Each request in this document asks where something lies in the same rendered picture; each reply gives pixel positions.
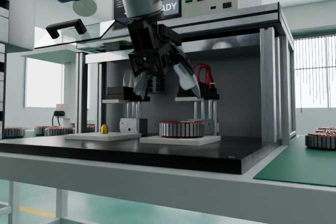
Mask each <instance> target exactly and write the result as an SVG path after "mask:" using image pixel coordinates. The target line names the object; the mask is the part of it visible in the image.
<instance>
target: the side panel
mask: <svg viewBox="0 0 336 224"><path fill-rule="evenodd" d="M283 68H284V110H285V138H283V137H282V138H281V145H287V146H289V145H290V144H291V143H292V142H293V141H294V140H295V139H296V138H297V118H296V80H295V53H294V51H293V52H290V50H289V49H288V37H287V35H283Z"/></svg>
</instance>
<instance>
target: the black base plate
mask: <svg viewBox="0 0 336 224"><path fill-rule="evenodd" d="M219 136H221V140H220V141H216V142H212V143H208V144H204V145H200V146H192V145H174V144H155V143H140V137H137V138H129V139H121V140H113V141H98V140H80V139H65V138H66V135H57V136H44V137H31V138H18V139H5V140H0V152H6V153H17V154H27V155H37V156H48V157H58V158H69V159H79V160H90V161H100V162H111V163H121V164H132V165H142V166H153V167H163V168H174V169H184V170H195V171H205V172H216V173H226V174H237V175H242V174H243V173H244V172H246V171H247V170H248V169H250V168H251V167H252V166H254V165H255V164H257V163H258V162H259V161H261V160H262V159H263V158H265V157H266V156H267V155H269V154H270V153H272V152H273V151H274V150H276V149H277V148H278V147H280V146H281V145H282V139H277V140H276V142H262V137H252V136H222V135H219Z"/></svg>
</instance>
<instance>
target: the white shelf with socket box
mask: <svg viewBox="0 0 336 224"><path fill-rule="evenodd" d="M77 52H85V53H88V54H89V55H91V54H94V53H91V52H87V51H83V50H79V49H76V45H73V44H64V45H58V46H51V47H45V48H39V49H34V50H33V51H25V52H20V55H19V56H20V57H25V58H30V59H36V60H41V61H46V62H51V63H56V64H61V65H64V89H63V104H56V111H54V113H53V117H52V126H54V125H53V119H54V116H56V118H57V120H58V124H59V126H61V125H60V122H59V119H63V127H64V128H65V127H66V128H67V127H69V124H70V123H75V106H76V53H77ZM61 127H62V126H61ZM63 127H62V128H63Z"/></svg>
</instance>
